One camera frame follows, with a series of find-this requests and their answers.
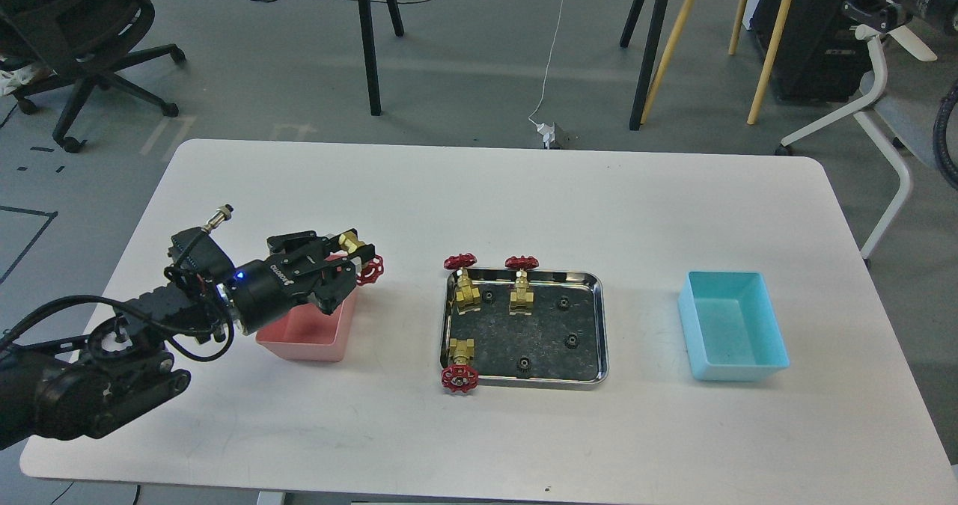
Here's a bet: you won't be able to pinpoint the black office chair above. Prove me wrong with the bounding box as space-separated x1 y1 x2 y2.
1 0 185 153

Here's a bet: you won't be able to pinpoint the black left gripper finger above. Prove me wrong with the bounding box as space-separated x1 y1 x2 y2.
308 255 358 315
266 231 359 260

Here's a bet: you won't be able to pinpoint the stainless steel tray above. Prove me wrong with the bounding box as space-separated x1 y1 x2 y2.
440 267 608 388

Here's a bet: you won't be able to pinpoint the brass valve front left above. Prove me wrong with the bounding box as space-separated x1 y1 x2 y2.
440 337 479 394

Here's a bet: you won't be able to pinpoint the light blue plastic box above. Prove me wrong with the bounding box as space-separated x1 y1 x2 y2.
678 271 791 382

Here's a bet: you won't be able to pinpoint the white cable with plug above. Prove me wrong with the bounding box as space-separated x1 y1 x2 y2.
528 0 576 150

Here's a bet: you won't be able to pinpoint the black tripod legs left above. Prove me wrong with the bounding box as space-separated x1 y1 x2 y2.
353 0 406 117

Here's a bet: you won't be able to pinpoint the wooden easel legs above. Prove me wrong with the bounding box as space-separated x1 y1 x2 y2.
641 0 802 126

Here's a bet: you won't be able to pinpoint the brass valve back right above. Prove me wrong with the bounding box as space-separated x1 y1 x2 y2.
504 255 540 316

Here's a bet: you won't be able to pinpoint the brass valve back left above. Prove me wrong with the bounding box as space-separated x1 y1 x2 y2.
442 253 482 315

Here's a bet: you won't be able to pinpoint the black stand legs right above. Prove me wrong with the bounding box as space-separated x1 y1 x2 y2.
619 0 668 131

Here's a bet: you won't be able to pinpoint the black cabinet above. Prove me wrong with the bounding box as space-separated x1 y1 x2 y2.
767 0 872 104

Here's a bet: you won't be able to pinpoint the brass valve red handle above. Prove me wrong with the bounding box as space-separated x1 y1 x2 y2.
338 230 385 287

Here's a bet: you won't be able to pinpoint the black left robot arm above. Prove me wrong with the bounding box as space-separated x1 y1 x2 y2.
1 205 383 448

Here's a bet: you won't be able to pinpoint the pink plastic box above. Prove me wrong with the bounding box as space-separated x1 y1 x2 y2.
254 288 359 362

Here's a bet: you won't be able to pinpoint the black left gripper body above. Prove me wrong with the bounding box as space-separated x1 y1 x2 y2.
225 255 331 335

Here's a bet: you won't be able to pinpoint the white grey office chair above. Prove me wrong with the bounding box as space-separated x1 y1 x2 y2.
775 22 956 264

